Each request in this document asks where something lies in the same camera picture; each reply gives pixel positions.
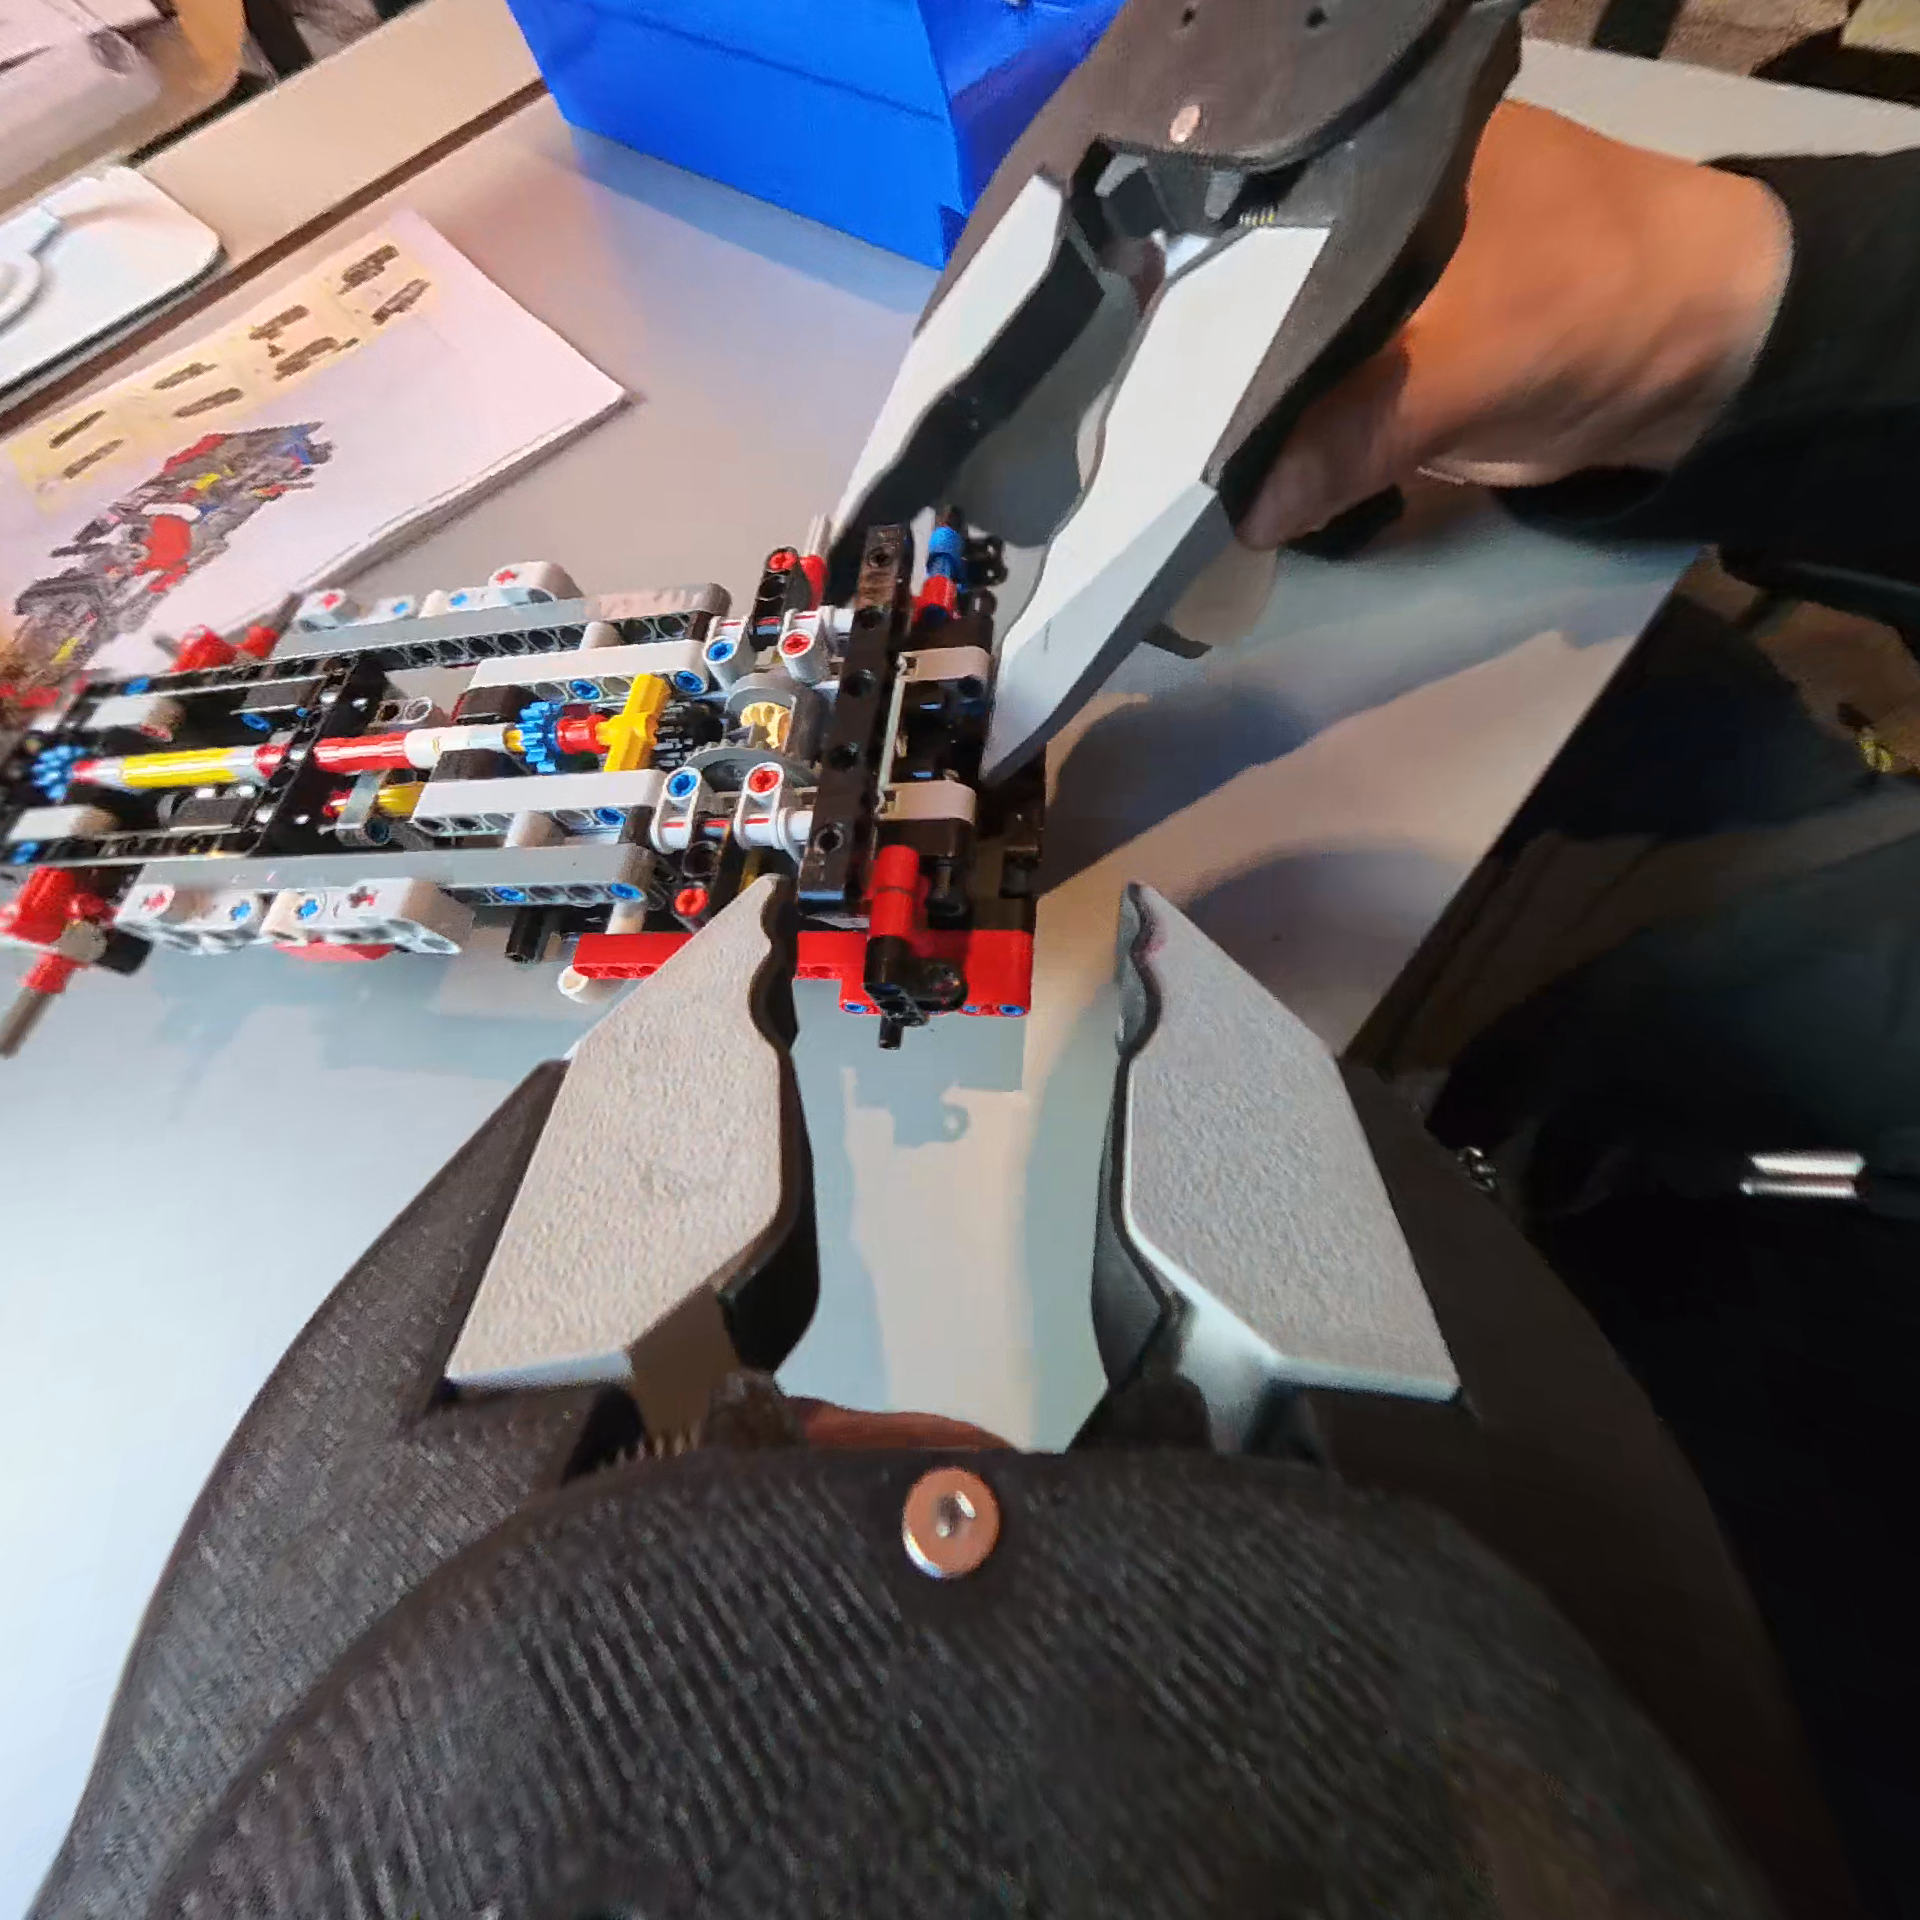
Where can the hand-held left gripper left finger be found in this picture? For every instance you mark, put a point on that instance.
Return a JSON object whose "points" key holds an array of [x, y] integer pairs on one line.
{"points": [[659, 1185]]}

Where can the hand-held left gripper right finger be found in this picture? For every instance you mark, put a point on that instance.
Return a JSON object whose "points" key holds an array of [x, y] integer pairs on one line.
{"points": [[1275, 1202]]}

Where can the toy brick car chassis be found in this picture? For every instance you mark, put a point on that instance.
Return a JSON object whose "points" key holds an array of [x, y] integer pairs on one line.
{"points": [[527, 750]]}

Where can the toy building instruction booklet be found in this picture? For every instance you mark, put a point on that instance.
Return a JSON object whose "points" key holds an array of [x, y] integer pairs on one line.
{"points": [[451, 390]]}

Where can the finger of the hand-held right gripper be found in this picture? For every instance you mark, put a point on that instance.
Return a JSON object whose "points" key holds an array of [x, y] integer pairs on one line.
{"points": [[1184, 436], [962, 330]]}

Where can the wooden document stand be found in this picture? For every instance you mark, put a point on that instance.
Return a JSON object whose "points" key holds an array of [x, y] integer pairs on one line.
{"points": [[91, 271]]}

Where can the person's right hand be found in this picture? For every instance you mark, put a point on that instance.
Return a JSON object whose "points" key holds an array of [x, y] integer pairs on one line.
{"points": [[1575, 299]]}

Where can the blue plastic bin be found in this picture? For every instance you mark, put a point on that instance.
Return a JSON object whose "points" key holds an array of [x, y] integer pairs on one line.
{"points": [[825, 104]]}

